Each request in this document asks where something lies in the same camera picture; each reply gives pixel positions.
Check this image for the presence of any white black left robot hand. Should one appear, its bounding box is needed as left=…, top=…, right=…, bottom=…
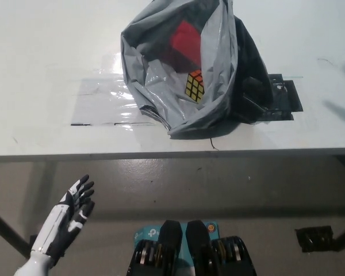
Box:
left=30, top=174, right=95, bottom=267

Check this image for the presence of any grey black plastic bag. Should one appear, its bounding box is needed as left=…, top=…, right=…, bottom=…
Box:
left=120, top=0, right=274, bottom=141

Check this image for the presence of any multicoloured rubik's cube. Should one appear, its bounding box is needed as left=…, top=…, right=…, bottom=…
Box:
left=185, top=70, right=205, bottom=104

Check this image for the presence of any black tape square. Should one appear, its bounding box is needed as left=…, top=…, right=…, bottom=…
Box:
left=247, top=74, right=303, bottom=124

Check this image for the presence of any clear tape patch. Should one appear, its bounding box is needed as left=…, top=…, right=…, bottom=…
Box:
left=70, top=77, right=173, bottom=127

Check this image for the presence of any red box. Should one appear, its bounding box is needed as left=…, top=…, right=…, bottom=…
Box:
left=170, top=20, right=202, bottom=72

